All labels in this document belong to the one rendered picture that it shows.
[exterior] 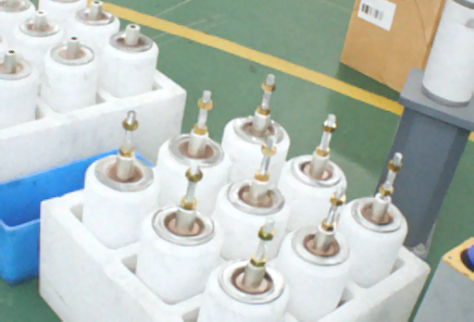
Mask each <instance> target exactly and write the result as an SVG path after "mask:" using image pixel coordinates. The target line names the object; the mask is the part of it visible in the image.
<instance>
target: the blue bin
mask: <svg viewBox="0 0 474 322"><path fill-rule="evenodd" d="M118 151H119V148H118V149H115V150H111V151H108V152H105V153H101V154H98V155H92V156H89V157H86V158H83V159H80V160H77V161H73V162H70V163H67V164H66V163H64V164H61V165H58V166H55V167H50V168H47V169H44V170H41V171H37V172H35V173H32V174H29V175H26V176H23V177H17V178H14V179H11V180H7V181H3V182H1V183H0V276H1V277H2V279H3V280H4V281H5V283H7V284H9V285H14V286H16V285H18V284H20V283H22V282H24V281H26V282H27V281H29V280H31V279H35V278H39V277H40V264H41V261H40V251H41V244H40V239H41V213H42V207H41V202H45V201H48V200H51V199H54V198H59V197H62V196H63V195H64V194H67V193H73V192H78V191H81V190H84V189H85V182H86V175H85V173H86V171H87V169H88V167H89V166H90V165H91V164H93V163H94V162H95V161H97V160H99V159H103V158H105V157H107V156H111V155H118ZM134 154H135V157H136V158H139V160H142V161H144V162H145V163H146V164H147V165H148V166H150V167H155V166H153V165H152V164H151V163H149V162H148V161H147V160H146V159H145V157H143V156H142V155H140V154H139V153H137V152H136V151H135V152H134Z"/></svg>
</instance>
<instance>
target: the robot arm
mask: <svg viewBox="0 0 474 322"><path fill-rule="evenodd" d="M439 23H440V24H439V27H438V30H437V32H436V35H435V39H434V42H433V45H432V47H431V52H430V57H429V59H428V61H427V66H426V68H425V71H424V74H423V77H422V83H421V84H420V90H421V91H422V92H423V93H424V95H426V96H427V97H428V98H430V99H431V100H432V101H434V102H436V103H438V104H440V105H445V106H449V107H454V108H462V107H466V106H468V104H469V102H470V99H471V97H472V94H473V93H474V0H446V2H445V5H444V7H443V14H442V17H441V19H440V22H439Z"/></svg>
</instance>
